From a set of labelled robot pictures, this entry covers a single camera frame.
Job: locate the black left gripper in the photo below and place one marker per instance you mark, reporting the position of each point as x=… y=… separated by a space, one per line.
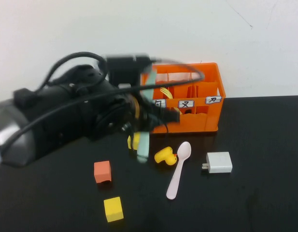
x=147 y=120

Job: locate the yellow plastic fork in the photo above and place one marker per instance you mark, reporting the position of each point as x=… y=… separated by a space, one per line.
x=166 y=92

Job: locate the pale green plastic knife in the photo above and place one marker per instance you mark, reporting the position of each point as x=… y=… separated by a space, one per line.
x=143 y=147

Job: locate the pink plastic spoon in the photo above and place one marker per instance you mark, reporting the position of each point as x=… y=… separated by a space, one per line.
x=183 y=149

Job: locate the orange plastic cutlery holder crate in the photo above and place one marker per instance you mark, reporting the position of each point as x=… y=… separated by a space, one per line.
x=199 y=120

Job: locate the paper label marked spoon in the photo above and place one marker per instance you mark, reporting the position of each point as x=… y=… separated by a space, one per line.
x=161 y=104

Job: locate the paper label marked fork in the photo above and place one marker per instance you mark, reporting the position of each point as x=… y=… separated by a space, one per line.
x=186 y=104

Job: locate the yellow foam cube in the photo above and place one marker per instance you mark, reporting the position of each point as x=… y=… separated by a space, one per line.
x=133 y=141
x=113 y=209

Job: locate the yellow rubber duck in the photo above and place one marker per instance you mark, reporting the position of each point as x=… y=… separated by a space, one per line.
x=163 y=155

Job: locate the paper label marked knife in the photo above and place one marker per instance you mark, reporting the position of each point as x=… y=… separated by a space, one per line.
x=213 y=100

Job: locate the orange foam cube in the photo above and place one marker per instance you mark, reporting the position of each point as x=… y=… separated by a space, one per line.
x=102 y=170

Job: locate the white USB wall charger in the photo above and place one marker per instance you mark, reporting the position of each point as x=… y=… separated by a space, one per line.
x=220 y=162

